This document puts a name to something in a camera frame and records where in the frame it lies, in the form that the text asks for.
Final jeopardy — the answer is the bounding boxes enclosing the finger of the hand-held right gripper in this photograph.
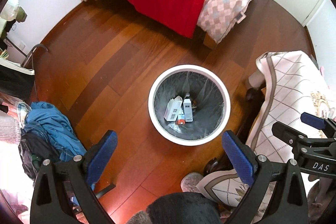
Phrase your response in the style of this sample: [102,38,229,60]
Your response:
[272,121,336,154]
[301,112,336,137]

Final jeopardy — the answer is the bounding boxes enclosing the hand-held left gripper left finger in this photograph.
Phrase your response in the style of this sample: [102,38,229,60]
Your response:
[30,130,118,224]

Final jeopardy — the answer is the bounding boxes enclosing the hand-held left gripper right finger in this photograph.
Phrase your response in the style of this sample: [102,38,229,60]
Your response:
[222,130,308,224]

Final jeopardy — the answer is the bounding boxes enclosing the white round trash bin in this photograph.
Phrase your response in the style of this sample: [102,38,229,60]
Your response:
[148,64,231,146]

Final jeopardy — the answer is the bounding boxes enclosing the dark wooden table leg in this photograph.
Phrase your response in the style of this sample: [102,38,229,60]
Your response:
[204,158,231,177]
[245,88,265,119]

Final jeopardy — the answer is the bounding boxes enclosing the black chair base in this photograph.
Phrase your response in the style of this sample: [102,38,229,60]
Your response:
[89,181,116,199]

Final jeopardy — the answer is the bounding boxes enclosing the cream diamond-pattern tablecloth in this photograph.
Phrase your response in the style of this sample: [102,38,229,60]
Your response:
[196,50,336,208]

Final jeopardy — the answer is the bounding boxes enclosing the grey slipper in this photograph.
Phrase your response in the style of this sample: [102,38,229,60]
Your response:
[181,172,204,193]

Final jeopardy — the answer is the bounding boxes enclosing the grey bin liner bag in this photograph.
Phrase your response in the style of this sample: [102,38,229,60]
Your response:
[154,70,226,141]

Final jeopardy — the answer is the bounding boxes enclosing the blue clothes pile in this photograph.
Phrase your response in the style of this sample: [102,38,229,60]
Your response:
[24,101,88,161]

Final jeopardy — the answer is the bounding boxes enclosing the dark clothes bundle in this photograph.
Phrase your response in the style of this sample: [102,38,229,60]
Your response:
[19,132,65,180]

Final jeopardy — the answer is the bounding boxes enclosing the tall white carton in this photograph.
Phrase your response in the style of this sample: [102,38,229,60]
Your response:
[183,98,194,122]

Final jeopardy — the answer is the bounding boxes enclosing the white barcode carton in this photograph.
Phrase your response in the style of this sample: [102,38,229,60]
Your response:
[164,96,183,122]

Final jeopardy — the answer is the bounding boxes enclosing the person's dark fleece leg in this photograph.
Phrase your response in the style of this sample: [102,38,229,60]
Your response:
[126,192,221,224]

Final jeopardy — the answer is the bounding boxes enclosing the pink textured blanket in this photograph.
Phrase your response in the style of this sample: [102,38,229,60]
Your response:
[0,109,33,214]

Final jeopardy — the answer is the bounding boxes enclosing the white-edged black board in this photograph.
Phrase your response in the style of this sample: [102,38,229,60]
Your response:
[0,63,35,102]

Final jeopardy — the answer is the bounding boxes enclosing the curved black metal tube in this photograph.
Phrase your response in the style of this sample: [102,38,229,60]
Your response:
[21,43,49,68]

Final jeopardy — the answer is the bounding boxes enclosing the pink checkered quilt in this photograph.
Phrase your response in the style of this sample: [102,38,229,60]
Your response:
[197,0,263,43]

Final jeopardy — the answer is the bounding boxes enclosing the white plastic bag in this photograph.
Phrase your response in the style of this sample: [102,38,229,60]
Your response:
[0,0,21,20]

